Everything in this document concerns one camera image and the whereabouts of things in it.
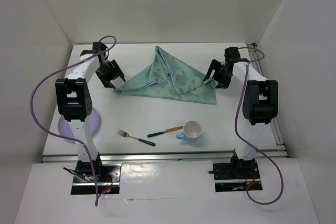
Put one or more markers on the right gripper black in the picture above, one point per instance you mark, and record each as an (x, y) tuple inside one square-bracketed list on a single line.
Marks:
[(223, 83)]

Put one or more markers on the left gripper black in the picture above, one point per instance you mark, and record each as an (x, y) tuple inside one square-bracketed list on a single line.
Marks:
[(116, 71)]

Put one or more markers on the green patterned cloth placemat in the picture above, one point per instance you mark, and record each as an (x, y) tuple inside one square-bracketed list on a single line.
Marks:
[(167, 77)]

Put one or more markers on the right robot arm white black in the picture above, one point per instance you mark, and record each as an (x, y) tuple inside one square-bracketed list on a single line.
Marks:
[(257, 106)]

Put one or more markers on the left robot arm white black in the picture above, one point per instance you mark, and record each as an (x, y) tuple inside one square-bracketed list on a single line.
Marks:
[(74, 102)]

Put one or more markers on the light blue mug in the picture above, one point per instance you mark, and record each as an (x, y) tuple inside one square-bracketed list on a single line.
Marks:
[(192, 130)]

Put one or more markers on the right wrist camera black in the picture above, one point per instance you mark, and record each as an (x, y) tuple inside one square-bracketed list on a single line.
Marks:
[(232, 54)]

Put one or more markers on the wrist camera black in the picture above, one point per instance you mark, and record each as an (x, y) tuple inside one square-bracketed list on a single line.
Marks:
[(232, 54), (98, 47)]

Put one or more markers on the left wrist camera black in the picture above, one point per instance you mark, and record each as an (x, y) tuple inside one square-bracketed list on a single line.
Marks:
[(98, 47)]

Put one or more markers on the gold fork black handle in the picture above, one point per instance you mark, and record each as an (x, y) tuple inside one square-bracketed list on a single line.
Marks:
[(127, 135)]

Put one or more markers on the gold knife black handle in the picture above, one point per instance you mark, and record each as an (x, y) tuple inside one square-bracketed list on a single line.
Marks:
[(166, 131)]

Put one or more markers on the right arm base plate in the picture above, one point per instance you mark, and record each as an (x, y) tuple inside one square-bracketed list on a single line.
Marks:
[(229, 179)]

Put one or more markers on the front aluminium rail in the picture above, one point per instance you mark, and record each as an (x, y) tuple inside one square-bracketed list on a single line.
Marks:
[(281, 152)]

